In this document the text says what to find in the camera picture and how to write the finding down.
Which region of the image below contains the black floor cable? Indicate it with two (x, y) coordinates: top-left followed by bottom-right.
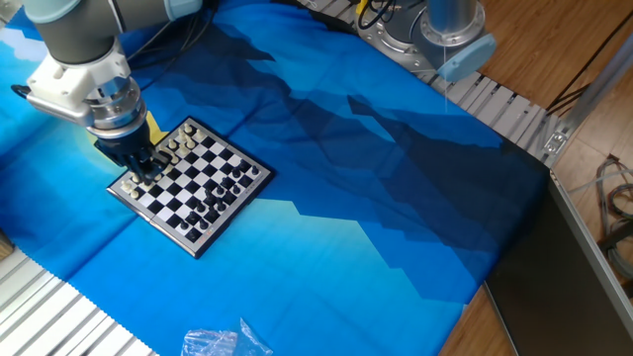
(545, 9), (633, 118)

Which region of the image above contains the black white folding chessboard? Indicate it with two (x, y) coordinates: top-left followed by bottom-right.
(106, 116), (276, 260)

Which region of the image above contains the clear plastic zip bag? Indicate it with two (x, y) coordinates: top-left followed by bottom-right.
(180, 317), (275, 356)

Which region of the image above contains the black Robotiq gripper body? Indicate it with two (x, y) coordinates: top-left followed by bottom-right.
(93, 124), (155, 169)

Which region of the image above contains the aluminium frame beam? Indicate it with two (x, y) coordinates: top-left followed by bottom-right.
(543, 34), (633, 167)

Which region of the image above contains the black aluminium framed panel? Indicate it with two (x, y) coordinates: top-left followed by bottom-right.
(483, 170), (633, 356)

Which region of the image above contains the grey cable bundle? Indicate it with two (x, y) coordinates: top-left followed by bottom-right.
(568, 153), (633, 283)

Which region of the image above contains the blue mountain print cloth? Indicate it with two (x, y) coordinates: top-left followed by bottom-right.
(0, 0), (550, 356)

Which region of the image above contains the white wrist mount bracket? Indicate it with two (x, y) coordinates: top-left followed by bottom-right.
(27, 44), (133, 115)

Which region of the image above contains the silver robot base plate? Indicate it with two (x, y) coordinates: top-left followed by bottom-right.
(354, 2), (446, 75)

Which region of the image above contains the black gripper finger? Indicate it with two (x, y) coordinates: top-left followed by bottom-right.
(121, 166), (147, 185)
(140, 153), (174, 185)

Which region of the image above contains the aluminium corner bracket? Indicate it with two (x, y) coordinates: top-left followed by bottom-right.
(542, 129), (570, 155)

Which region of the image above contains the silver vented wrist box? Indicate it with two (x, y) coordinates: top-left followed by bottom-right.
(24, 93), (95, 129)

